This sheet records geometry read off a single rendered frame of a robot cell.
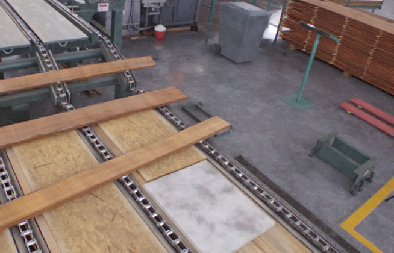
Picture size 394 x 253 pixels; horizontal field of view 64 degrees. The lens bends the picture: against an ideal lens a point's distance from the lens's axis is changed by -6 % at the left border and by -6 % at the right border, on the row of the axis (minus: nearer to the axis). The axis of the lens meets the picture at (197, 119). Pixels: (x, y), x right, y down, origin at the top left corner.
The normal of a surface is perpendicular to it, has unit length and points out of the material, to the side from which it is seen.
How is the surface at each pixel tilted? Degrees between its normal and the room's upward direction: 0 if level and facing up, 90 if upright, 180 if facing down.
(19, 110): 90
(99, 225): 0
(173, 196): 0
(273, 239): 0
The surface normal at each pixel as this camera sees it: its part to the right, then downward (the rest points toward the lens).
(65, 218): 0.14, -0.84
